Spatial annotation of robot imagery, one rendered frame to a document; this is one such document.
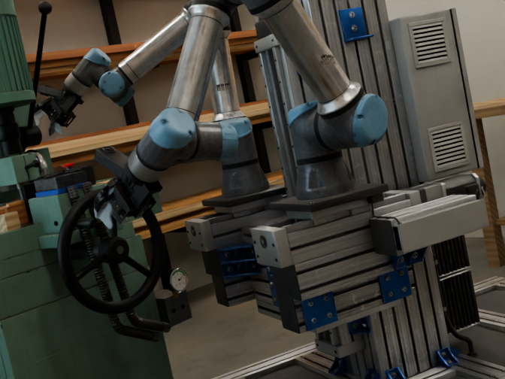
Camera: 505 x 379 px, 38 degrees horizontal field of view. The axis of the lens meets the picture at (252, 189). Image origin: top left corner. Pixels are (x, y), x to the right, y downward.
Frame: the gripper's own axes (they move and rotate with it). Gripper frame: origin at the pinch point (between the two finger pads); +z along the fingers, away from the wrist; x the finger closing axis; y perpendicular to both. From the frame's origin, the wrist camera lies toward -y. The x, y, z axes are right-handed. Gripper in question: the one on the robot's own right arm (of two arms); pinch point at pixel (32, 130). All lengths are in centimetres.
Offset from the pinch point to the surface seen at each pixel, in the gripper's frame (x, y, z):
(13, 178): -44, 41, -10
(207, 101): 253, -109, 5
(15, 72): -49, 25, -30
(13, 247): -54, 62, -5
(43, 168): -27.0, 33.6, -9.3
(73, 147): 126, -77, 49
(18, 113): -26.8, 14.5, -12.7
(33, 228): -49, 59, -9
